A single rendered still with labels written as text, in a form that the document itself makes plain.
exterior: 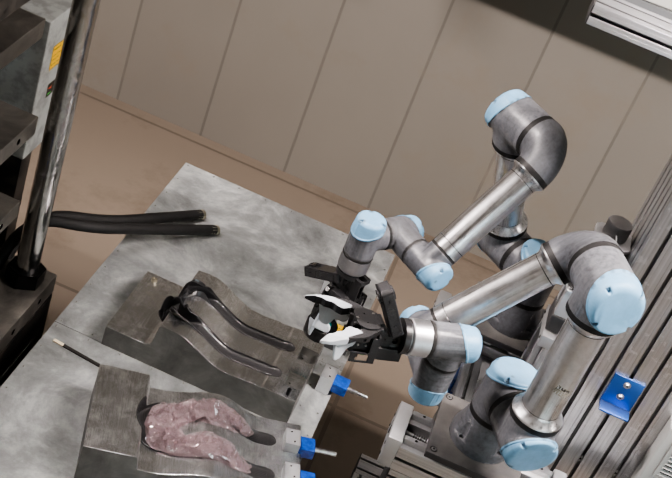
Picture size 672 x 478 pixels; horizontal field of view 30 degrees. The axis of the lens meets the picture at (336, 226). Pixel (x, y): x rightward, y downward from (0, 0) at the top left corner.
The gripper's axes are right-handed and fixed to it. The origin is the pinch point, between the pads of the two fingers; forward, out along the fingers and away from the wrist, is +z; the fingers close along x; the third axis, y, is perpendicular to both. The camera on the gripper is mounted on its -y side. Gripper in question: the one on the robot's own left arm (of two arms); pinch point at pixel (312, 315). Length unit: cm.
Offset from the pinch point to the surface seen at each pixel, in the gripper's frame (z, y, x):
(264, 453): -10, 57, 28
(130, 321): 20, 51, 67
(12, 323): 47, 58, 70
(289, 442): -16, 54, 29
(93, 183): 9, 112, 252
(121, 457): 24, 54, 18
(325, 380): -30, 54, 55
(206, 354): 2, 49, 53
